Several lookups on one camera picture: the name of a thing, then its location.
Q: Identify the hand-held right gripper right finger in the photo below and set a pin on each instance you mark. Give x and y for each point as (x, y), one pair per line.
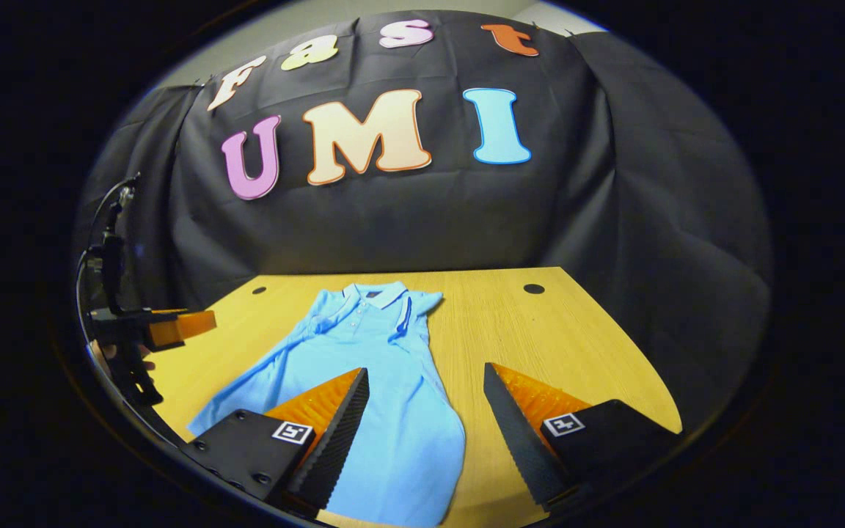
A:
(518, 433)

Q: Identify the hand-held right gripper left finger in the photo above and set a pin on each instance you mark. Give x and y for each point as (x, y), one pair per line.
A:
(338, 440)

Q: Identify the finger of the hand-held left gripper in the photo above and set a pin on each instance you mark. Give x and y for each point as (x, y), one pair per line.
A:
(184, 328)

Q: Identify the light blue polo T-shirt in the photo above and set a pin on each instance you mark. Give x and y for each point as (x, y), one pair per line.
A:
(393, 411)

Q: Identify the black backdrop cloth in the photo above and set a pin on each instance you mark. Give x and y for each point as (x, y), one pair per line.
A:
(466, 220)

